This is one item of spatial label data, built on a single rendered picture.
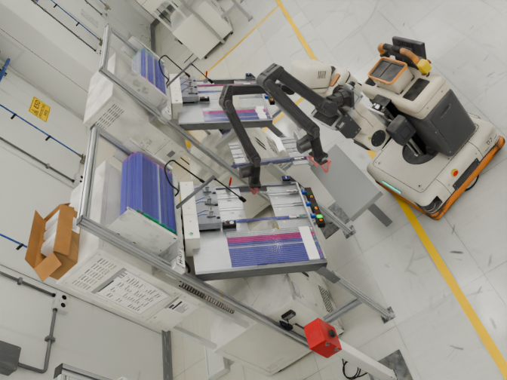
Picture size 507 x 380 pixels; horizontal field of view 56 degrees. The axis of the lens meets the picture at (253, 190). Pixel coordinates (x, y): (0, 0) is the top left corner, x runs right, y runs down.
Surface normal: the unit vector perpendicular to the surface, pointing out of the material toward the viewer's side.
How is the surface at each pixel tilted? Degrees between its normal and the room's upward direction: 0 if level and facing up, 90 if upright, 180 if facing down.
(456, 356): 0
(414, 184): 0
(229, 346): 90
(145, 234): 90
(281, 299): 0
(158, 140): 90
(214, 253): 45
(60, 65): 90
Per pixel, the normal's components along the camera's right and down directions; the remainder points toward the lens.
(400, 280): -0.65, -0.50
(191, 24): 0.18, 0.64
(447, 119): 0.41, 0.41
